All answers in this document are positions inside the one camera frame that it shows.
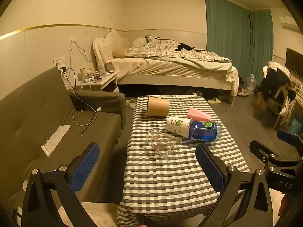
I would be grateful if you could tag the white folded paper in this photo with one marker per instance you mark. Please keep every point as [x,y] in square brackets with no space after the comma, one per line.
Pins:
[55,140]

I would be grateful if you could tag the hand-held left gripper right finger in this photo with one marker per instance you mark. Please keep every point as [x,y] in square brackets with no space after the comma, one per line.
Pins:
[210,167]

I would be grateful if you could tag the blue basket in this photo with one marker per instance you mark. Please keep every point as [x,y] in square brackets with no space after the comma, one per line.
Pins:
[296,124]

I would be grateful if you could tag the wall socket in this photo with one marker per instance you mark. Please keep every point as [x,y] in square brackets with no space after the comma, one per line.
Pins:
[59,61]

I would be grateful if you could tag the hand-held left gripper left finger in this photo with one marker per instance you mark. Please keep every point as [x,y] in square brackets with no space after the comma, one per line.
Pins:
[85,167]

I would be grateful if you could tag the black television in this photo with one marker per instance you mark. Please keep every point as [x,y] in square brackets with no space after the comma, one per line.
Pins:
[294,60]

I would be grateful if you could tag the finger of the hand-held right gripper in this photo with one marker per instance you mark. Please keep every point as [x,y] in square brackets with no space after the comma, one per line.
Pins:
[287,137]
[259,147]

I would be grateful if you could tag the clear glass cup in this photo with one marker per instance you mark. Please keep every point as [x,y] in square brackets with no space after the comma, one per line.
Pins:
[163,144]

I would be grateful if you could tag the green curtain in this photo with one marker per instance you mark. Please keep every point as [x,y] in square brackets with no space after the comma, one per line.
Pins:
[227,28]

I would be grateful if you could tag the white printed paper cup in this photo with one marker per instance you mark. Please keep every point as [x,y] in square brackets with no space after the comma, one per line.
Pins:
[177,125]

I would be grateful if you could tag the white air conditioner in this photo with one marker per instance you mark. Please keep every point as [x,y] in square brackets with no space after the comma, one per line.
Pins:
[288,23]

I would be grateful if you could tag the white bed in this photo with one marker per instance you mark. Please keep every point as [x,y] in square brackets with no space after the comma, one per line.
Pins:
[165,72]

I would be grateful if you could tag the pale slipper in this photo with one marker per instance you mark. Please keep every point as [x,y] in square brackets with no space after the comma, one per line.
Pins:
[214,100]
[130,103]

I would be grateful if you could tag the floral duvet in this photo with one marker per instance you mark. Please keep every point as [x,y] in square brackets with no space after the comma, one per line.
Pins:
[170,48]

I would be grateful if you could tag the white nightstand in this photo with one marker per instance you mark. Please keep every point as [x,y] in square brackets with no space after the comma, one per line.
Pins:
[104,81]

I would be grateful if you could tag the clear water jug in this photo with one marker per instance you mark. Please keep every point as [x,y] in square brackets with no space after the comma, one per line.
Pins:
[251,84]

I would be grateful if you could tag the blue plastic cup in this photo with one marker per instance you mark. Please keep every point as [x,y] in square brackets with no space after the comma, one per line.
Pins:
[204,131]

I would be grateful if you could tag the black power adapter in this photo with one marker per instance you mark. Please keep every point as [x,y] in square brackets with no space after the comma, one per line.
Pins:
[80,104]

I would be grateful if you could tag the person's white clothing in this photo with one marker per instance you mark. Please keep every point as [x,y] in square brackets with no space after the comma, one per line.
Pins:
[94,214]

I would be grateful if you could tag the grey sofa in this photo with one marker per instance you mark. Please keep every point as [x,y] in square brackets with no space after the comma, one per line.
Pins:
[42,113]

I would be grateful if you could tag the cream pillow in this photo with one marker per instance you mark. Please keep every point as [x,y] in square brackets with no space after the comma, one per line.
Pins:
[117,43]

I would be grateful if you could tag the checkered tablecloth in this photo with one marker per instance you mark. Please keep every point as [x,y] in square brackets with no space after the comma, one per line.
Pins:
[175,184]

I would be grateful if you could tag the pink sponge wedge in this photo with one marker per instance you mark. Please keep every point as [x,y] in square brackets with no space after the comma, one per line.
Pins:
[197,114]

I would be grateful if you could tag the wooden chair with clothes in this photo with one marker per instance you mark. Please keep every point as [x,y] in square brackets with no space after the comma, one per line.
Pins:
[275,82]

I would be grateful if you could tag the black garment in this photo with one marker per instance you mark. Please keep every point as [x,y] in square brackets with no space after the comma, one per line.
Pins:
[184,47]

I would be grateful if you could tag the brown paper cup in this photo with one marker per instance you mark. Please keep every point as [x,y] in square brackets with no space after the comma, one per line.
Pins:
[157,106]

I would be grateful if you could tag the clear plastic bottle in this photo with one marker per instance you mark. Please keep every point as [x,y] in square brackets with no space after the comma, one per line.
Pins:
[101,68]

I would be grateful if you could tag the white jar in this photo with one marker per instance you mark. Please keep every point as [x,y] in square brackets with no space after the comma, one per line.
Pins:
[83,73]

